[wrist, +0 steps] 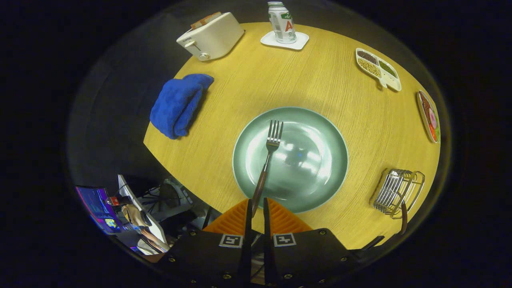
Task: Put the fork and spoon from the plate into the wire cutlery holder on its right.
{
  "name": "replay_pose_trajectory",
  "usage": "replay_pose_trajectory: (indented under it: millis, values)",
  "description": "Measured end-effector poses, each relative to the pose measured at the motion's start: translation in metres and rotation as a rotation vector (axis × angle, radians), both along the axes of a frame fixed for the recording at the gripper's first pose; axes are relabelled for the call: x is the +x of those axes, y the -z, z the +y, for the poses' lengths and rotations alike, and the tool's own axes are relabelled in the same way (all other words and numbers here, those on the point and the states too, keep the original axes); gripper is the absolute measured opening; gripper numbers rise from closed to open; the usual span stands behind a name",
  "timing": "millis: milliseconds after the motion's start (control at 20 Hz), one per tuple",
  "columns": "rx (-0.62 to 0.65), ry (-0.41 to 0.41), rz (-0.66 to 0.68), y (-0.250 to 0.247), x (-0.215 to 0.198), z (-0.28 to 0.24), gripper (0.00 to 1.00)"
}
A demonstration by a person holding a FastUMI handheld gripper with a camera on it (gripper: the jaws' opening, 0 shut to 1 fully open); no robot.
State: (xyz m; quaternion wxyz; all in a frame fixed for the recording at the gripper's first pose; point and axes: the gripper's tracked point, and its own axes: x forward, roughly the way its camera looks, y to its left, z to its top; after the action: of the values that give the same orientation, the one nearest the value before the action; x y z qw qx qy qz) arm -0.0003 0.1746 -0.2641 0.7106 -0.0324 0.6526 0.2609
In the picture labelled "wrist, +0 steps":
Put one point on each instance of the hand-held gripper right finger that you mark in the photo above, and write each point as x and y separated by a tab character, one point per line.
270	260

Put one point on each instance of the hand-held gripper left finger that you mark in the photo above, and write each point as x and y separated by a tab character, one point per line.
246	256

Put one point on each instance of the white desk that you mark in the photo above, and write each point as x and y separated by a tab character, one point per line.
158	234

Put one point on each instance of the pale green round plate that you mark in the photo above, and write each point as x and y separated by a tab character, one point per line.
304	160

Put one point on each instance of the computer monitor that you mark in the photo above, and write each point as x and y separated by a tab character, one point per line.
96	204

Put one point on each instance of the blue folded towel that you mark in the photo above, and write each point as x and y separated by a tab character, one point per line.
178	104

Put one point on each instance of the red tomato slice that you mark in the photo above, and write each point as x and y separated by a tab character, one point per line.
433	130

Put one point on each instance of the white oval food plate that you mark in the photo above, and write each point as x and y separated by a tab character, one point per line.
423	116

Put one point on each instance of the green lettuce leaf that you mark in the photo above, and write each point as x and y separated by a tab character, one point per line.
437	130

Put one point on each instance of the white divided dish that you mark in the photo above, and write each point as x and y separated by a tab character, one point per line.
392	83

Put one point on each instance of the pink ham slice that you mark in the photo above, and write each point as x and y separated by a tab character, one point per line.
432	118

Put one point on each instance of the yellow soybeans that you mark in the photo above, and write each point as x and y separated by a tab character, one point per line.
368	67

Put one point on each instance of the white square coaster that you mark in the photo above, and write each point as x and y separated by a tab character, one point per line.
268	40

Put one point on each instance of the brown grilled meat piece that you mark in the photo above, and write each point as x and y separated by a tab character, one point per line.
424	106

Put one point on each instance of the white toaster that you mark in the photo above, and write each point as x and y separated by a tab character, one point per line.
212	38

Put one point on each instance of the green mung beans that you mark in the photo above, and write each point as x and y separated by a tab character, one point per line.
387	68

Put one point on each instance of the dark brown beans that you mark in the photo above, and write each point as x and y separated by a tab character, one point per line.
366	56

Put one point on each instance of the white drink bottle green label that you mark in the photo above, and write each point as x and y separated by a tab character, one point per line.
283	24

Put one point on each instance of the brown toast slice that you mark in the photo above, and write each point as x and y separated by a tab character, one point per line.
204	20

